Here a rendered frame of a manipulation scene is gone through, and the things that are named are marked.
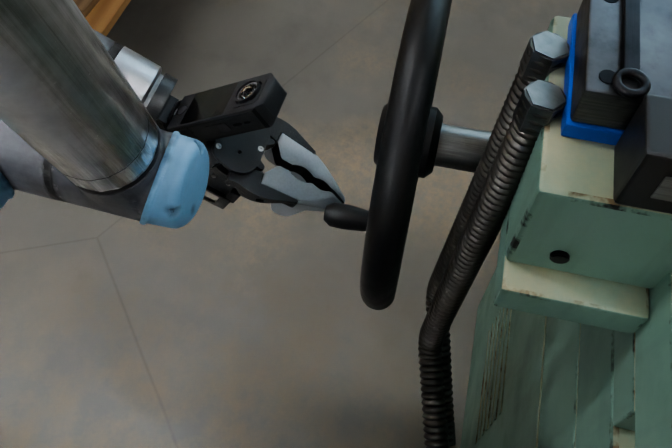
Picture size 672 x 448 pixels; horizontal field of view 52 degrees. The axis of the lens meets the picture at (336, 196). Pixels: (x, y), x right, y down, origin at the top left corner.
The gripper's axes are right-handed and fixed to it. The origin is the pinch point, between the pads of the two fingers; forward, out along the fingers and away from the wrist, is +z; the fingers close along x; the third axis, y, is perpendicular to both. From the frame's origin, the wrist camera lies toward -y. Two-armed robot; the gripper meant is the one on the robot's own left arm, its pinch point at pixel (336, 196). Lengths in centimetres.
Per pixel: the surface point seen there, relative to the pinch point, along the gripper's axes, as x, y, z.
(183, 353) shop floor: 0, 75, 7
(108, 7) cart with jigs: -64, 77, -38
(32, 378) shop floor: 12, 87, -15
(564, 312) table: 14.4, -23.4, 9.5
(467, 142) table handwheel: 0.5, -17.3, 3.2
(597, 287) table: 12.9, -25.5, 10.1
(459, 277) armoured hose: 9.3, -12.7, 7.9
